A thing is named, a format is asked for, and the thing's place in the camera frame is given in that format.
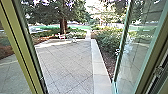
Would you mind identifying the brown tree trunk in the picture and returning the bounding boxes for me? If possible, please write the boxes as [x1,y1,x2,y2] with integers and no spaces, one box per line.
[59,9,69,35]

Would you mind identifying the metal door handle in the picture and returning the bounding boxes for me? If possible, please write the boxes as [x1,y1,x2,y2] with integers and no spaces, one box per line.
[114,47,121,58]

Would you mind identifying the concrete curb strip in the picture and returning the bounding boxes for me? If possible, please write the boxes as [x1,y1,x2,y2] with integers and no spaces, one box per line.
[89,37,114,94]

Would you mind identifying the green shrub hedge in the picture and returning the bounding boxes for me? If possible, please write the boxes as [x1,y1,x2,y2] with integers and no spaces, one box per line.
[90,25,125,56]

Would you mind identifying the white garden chair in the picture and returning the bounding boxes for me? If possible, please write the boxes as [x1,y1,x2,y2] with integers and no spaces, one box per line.
[70,35,78,44]
[55,32,67,41]

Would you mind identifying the green framed glass door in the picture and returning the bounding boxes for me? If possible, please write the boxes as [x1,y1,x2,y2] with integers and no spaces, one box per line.
[0,0,168,94]

